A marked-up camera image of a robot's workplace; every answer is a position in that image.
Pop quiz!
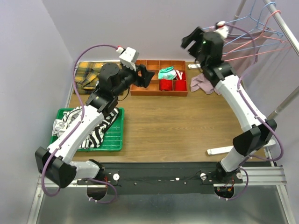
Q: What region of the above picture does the mauve tank top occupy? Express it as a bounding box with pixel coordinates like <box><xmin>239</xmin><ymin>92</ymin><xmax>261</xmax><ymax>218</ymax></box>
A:
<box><xmin>190</xmin><ymin>28</ymin><xmax>274</xmax><ymax>95</ymax></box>

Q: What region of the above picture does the blue wire hanger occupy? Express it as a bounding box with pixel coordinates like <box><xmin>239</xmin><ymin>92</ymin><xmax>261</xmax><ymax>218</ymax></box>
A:
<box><xmin>222</xmin><ymin>0</ymin><xmax>288</xmax><ymax>57</ymax></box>
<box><xmin>199</xmin><ymin>0</ymin><xmax>268</xmax><ymax>31</ymax></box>

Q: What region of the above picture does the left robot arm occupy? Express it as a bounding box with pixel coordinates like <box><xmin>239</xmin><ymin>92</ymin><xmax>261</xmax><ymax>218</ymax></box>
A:
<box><xmin>35</xmin><ymin>63</ymin><xmax>155</xmax><ymax>189</ymax></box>

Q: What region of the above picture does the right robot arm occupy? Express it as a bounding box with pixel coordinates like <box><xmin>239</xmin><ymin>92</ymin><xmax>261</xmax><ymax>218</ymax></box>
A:
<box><xmin>181</xmin><ymin>26</ymin><xmax>277</xmax><ymax>183</ymax></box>

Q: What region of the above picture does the orange compartment tray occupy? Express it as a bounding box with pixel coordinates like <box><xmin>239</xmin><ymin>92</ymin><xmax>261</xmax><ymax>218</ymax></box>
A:
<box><xmin>130</xmin><ymin>60</ymin><xmax>188</xmax><ymax>97</ymax></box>

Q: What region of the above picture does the red rolled cloth left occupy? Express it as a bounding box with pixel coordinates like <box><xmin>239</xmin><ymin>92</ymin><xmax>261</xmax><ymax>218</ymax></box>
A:
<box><xmin>159</xmin><ymin>79</ymin><xmax>173</xmax><ymax>91</ymax></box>

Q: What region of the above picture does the red rolled cloth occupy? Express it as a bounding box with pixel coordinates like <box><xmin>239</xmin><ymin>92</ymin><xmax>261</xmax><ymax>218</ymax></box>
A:
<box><xmin>174</xmin><ymin>80</ymin><xmax>187</xmax><ymax>91</ymax></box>
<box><xmin>159</xmin><ymin>79</ymin><xmax>173</xmax><ymax>91</ymax></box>

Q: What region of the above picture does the yellow plaid shirt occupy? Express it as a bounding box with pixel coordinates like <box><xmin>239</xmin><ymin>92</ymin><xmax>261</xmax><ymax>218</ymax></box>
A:
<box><xmin>75</xmin><ymin>62</ymin><xmax>105</xmax><ymax>95</ymax></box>

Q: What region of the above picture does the teal white sock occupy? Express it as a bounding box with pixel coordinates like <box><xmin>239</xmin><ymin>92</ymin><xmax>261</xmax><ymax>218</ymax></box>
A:
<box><xmin>158</xmin><ymin>66</ymin><xmax>177</xmax><ymax>80</ymax></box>

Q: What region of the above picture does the red white striped sock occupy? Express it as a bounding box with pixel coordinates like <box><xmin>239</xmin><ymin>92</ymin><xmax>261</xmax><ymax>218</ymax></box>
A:
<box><xmin>175</xmin><ymin>70</ymin><xmax>186</xmax><ymax>80</ymax></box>

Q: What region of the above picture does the red rolled cloth right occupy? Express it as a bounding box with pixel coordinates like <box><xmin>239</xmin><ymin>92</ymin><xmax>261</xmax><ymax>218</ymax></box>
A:
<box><xmin>174</xmin><ymin>80</ymin><xmax>187</xmax><ymax>91</ymax></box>

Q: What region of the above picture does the black white striped garment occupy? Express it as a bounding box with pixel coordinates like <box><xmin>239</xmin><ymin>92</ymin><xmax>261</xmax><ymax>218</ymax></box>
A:
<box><xmin>51</xmin><ymin>106</ymin><xmax>120</xmax><ymax>150</ymax></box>

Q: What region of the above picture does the metal clothes rack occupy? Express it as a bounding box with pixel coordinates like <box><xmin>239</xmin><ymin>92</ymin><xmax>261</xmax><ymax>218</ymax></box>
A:
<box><xmin>207</xmin><ymin>0</ymin><xmax>299</xmax><ymax>156</ymax></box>

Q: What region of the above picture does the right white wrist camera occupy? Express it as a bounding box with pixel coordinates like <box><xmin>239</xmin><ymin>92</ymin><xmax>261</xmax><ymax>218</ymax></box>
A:
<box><xmin>214</xmin><ymin>21</ymin><xmax>229</xmax><ymax>40</ymax></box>

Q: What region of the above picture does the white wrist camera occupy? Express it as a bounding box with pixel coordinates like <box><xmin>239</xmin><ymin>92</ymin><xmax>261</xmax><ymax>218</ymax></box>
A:
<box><xmin>116</xmin><ymin>46</ymin><xmax>139</xmax><ymax>71</ymax></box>
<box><xmin>214</xmin><ymin>21</ymin><xmax>229</xmax><ymax>40</ymax></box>

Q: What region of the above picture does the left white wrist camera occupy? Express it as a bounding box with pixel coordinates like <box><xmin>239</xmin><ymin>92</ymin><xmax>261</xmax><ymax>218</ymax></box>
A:
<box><xmin>116</xmin><ymin>46</ymin><xmax>139</xmax><ymax>71</ymax></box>

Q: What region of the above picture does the pink wire hanger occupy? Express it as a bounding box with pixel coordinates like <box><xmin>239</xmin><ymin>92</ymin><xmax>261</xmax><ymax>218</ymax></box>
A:
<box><xmin>221</xmin><ymin>10</ymin><xmax>292</xmax><ymax>63</ymax></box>

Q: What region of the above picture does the black mounting base plate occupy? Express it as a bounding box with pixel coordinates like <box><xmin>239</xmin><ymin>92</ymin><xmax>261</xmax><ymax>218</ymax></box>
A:
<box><xmin>77</xmin><ymin>162</ymin><xmax>243</xmax><ymax>196</ymax></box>

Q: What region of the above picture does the aluminium frame rail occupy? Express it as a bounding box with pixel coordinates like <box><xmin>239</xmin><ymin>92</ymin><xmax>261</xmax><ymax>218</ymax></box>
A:
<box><xmin>28</xmin><ymin>162</ymin><xmax>294</xmax><ymax>224</ymax></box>

